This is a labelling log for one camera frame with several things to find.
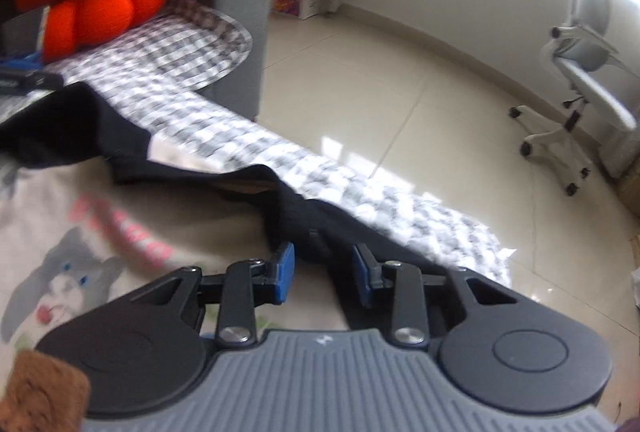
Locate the blue stool phone stand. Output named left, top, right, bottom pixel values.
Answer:
left=0, top=51, right=43, bottom=72

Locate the cream black raglan sweatshirt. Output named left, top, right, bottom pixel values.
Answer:
left=1, top=84, right=440, bottom=355

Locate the white grey office chair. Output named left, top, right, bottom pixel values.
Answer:
left=508, top=0, right=638, bottom=197

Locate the brown furry patch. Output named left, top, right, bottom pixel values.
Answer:
left=1, top=350, right=91, bottom=432

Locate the grey checked quilted bedcover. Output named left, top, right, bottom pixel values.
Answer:
left=0, top=0, right=518, bottom=289

